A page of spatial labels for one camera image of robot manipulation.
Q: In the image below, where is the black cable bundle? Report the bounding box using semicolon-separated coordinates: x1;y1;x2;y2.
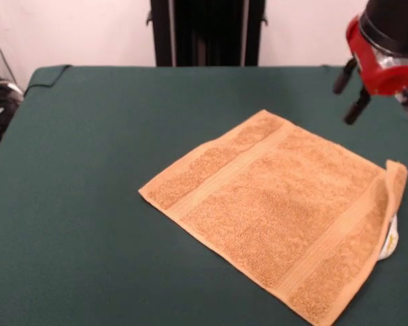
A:
0;29;24;167

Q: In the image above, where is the dark green table cloth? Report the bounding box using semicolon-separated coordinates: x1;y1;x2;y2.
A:
0;64;408;326

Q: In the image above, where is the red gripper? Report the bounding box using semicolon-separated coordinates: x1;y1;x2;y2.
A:
333;14;408;126

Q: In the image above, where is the orange terry towel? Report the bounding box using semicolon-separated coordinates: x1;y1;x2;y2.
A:
138;109;408;325

